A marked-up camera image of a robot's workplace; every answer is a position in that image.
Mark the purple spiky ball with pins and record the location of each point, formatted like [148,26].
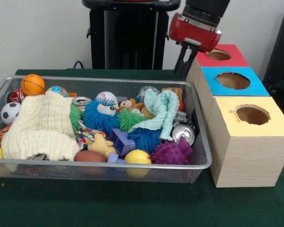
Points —
[171,153]

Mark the cream knitted cloth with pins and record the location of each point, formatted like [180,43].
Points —
[38,123]

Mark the blue puffer ball with eyes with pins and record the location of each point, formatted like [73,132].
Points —
[94,118]

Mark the small soccer ball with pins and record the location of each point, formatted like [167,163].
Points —
[10,113]

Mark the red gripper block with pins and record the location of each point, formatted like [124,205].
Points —
[194,30]

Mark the white baseball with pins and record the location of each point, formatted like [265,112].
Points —
[105,95]

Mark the green spiky puffer ball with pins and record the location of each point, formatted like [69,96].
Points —
[130,119]

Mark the light teal cloth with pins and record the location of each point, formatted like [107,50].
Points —
[165,111]

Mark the wooden box with three holes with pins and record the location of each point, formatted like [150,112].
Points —
[251,160]

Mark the orange toy basketball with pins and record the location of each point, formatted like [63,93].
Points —
[33,84]

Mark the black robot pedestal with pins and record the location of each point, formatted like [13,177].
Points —
[123,35]

